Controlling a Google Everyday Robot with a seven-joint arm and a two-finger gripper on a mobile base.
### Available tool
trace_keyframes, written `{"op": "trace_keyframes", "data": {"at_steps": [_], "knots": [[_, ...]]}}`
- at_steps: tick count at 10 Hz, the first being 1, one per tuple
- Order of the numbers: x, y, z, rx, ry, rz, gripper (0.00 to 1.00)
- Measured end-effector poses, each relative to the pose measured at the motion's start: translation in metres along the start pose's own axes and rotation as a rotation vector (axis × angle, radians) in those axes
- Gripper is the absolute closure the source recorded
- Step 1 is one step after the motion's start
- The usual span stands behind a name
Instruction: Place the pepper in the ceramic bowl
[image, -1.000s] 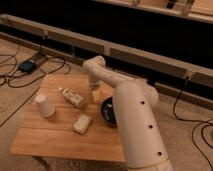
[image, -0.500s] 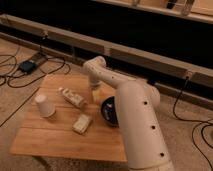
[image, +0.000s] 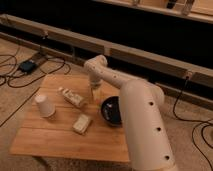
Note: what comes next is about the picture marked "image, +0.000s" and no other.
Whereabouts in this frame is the white tube bottle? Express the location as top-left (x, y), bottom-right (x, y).
top-left (58, 87), bottom-right (86, 108)

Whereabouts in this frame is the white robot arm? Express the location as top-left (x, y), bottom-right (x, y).
top-left (84, 55), bottom-right (179, 171)

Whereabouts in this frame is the long wooden beam frame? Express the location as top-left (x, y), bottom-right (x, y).
top-left (0, 14), bottom-right (213, 99)

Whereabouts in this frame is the black power adapter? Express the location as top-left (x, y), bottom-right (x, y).
top-left (18, 60), bottom-right (36, 73)

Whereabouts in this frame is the black cable right side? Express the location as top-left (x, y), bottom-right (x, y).
top-left (172, 75), bottom-right (213, 168)

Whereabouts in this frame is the wooden table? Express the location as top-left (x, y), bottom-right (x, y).
top-left (10, 75), bottom-right (129, 163)

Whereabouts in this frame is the white paper cup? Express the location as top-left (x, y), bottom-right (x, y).
top-left (35, 94), bottom-right (55, 117)

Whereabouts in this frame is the dark ceramic bowl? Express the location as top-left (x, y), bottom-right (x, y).
top-left (101, 96), bottom-right (122, 126)

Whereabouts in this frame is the black cable on floor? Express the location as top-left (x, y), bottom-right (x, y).
top-left (0, 53), bottom-right (72, 89)

